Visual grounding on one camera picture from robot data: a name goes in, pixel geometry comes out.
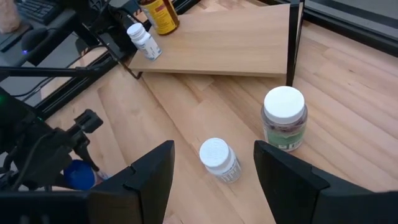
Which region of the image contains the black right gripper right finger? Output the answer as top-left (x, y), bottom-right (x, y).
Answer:
top-left (253, 139), bottom-right (398, 224)

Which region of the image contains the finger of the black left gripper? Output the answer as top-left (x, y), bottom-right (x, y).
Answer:
top-left (76, 139), bottom-right (100, 172)
top-left (67, 108), bottom-right (104, 139)

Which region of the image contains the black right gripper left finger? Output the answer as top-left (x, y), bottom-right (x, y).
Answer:
top-left (0, 139), bottom-right (175, 224)

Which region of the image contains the bottle with blue cap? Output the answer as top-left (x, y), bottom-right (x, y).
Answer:
top-left (63, 159), bottom-right (110, 191)

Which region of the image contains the white pill bottle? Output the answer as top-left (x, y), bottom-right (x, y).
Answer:
top-left (260, 85), bottom-right (308, 152)

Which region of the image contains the small white teal carton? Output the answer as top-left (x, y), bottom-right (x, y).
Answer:
top-left (198, 138), bottom-right (243, 184)

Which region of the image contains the dark glossy desk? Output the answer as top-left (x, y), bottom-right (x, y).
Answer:
top-left (0, 7), bottom-right (109, 105)

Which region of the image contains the white bottle white cap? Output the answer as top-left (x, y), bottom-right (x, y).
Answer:
top-left (126, 22), bottom-right (163, 62)

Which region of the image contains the black computer mouse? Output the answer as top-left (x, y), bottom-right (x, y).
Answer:
top-left (20, 27), bottom-right (50, 54)

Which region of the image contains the black keyboard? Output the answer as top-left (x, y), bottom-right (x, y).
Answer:
top-left (14, 0), bottom-right (65, 26)

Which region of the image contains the large white yellow-lid bottle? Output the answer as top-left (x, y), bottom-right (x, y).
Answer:
top-left (137, 0), bottom-right (180, 36)

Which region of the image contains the person's hand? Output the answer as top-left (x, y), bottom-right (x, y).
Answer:
top-left (0, 0), bottom-right (22, 34)

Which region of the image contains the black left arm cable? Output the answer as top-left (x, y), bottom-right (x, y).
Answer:
top-left (11, 132), bottom-right (57, 190)

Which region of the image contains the black frame strut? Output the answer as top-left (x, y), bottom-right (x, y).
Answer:
top-left (0, 65), bottom-right (102, 79)

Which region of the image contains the black metal bracket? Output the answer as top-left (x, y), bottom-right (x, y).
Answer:
top-left (73, 0), bottom-right (147, 80)

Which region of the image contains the wooden shelf black metal frame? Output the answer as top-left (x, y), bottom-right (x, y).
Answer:
top-left (119, 0), bottom-right (305, 87)

